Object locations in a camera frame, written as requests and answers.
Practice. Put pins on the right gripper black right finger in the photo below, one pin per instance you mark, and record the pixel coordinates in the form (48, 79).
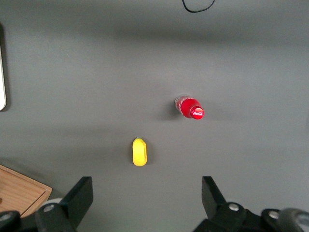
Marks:
(213, 205)

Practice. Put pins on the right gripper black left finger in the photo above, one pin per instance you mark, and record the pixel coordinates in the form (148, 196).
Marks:
(77, 203)

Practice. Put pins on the white plastic tray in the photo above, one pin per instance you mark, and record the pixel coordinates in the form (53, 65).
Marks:
(2, 84)

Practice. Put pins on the wooden drawer cabinet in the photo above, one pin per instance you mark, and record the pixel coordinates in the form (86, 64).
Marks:
(19, 188)

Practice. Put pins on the yellow lemon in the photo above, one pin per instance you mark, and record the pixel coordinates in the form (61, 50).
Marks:
(139, 152)

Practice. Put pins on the red cola bottle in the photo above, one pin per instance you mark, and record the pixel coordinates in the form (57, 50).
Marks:
(187, 107)

